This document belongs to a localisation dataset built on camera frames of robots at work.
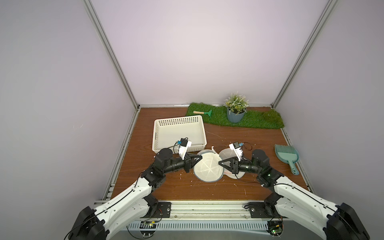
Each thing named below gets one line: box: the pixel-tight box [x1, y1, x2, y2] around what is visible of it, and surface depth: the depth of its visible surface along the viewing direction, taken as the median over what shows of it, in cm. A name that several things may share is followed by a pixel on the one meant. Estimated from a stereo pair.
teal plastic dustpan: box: [274, 144, 300, 175], surface depth 93 cm
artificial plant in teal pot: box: [223, 91, 250, 123], surface depth 102 cm
